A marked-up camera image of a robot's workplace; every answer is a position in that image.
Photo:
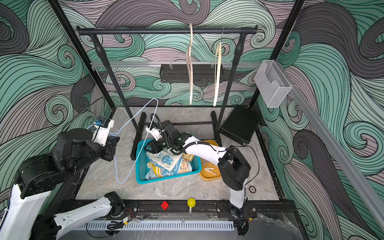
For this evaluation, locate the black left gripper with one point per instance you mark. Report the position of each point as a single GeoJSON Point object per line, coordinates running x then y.
{"type": "Point", "coordinates": [110, 146]}

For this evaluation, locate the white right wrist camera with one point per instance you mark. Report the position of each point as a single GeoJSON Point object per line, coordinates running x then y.
{"type": "Point", "coordinates": [155, 132]}

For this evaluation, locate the red diamond marker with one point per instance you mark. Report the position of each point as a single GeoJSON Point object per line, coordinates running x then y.
{"type": "Point", "coordinates": [164, 205]}

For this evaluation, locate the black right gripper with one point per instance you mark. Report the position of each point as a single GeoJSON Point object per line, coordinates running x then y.
{"type": "Point", "coordinates": [154, 145]}

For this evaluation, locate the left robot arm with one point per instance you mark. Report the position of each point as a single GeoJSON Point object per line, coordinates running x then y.
{"type": "Point", "coordinates": [37, 176]}

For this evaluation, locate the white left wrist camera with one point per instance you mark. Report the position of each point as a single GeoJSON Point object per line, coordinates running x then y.
{"type": "Point", "coordinates": [101, 128]}

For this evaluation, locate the orange plastic tray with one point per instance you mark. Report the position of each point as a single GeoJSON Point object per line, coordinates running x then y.
{"type": "Point", "coordinates": [203, 173]}

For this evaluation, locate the blue rabbit print towel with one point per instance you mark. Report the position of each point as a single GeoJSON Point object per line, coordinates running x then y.
{"type": "Point", "coordinates": [163, 164]}

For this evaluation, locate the yellow ball knob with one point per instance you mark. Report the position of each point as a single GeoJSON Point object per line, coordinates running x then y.
{"type": "Point", "coordinates": [191, 202]}

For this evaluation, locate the cream plastic hanger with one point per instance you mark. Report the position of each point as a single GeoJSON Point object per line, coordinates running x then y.
{"type": "Point", "coordinates": [218, 59]}

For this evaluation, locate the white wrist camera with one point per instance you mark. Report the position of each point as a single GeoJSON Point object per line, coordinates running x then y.
{"type": "Point", "coordinates": [155, 132]}
{"type": "Point", "coordinates": [101, 128]}

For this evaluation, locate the yellow striped towel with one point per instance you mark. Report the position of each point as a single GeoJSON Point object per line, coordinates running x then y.
{"type": "Point", "coordinates": [183, 166]}

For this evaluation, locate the white slotted cable duct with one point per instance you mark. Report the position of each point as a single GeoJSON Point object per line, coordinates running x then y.
{"type": "Point", "coordinates": [174, 225]}

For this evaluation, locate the black clothes rack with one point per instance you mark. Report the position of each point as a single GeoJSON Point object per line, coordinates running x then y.
{"type": "Point", "coordinates": [216, 120]}

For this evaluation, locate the light blue wire hanger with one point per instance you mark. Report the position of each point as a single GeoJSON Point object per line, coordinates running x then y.
{"type": "Point", "coordinates": [135, 135]}

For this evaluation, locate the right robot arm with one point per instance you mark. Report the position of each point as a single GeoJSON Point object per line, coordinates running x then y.
{"type": "Point", "coordinates": [233, 166]}

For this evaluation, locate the round floor marker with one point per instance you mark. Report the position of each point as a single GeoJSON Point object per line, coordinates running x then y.
{"type": "Point", "coordinates": [252, 189]}

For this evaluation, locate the white clothespin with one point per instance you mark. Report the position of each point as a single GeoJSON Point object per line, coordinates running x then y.
{"type": "Point", "coordinates": [210, 171]}

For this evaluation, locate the teal plastic basket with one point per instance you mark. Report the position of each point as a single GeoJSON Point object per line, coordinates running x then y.
{"type": "Point", "coordinates": [142, 169]}

